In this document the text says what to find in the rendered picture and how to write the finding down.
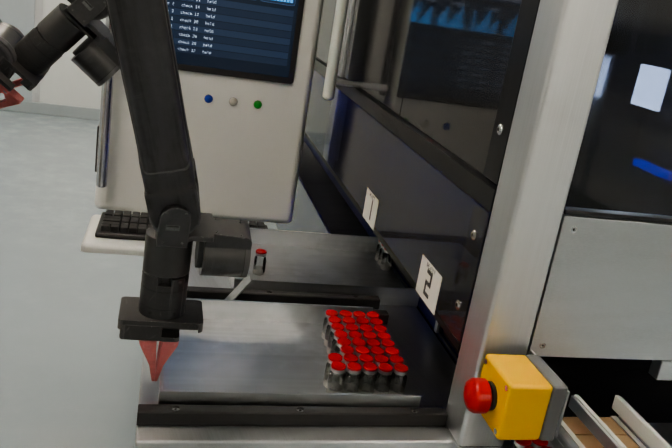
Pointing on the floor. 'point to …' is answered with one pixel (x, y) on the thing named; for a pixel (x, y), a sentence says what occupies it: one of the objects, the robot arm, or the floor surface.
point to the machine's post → (538, 165)
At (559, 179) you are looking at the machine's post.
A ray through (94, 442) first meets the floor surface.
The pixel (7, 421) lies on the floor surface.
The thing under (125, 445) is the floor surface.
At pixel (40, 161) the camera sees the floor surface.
